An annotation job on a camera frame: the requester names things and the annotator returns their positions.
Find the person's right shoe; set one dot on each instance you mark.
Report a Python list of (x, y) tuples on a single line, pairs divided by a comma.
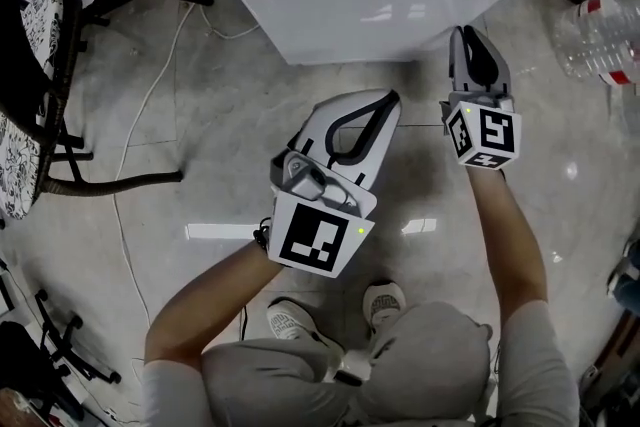
[(385, 305)]

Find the white drawer tray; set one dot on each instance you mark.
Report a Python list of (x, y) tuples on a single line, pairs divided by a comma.
[(350, 15)]

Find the person's gray trousers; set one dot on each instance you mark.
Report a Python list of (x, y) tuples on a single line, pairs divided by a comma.
[(425, 355)]

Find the floral seat cushion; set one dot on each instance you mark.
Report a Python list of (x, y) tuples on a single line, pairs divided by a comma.
[(15, 165)]

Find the person's right forearm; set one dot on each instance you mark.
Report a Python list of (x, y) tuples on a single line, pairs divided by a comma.
[(510, 240)]

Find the person's left shoe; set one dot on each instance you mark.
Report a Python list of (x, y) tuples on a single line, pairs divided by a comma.
[(287, 320)]

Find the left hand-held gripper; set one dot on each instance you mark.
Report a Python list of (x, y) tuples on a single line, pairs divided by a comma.
[(310, 240)]

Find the brown wicker chair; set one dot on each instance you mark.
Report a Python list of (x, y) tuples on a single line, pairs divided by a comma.
[(30, 80)]

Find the person's white t-shirt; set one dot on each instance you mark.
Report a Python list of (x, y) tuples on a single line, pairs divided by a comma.
[(540, 365)]

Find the person's left forearm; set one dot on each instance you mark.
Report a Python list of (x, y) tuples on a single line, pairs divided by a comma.
[(215, 300)]

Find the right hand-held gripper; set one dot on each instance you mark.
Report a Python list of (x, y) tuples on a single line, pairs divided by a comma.
[(492, 135)]

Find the person's shoe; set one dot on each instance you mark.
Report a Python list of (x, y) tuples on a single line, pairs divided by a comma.
[(385, 305), (287, 320)]

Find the empty clear water jug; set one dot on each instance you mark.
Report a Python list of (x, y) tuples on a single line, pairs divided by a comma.
[(595, 40)]

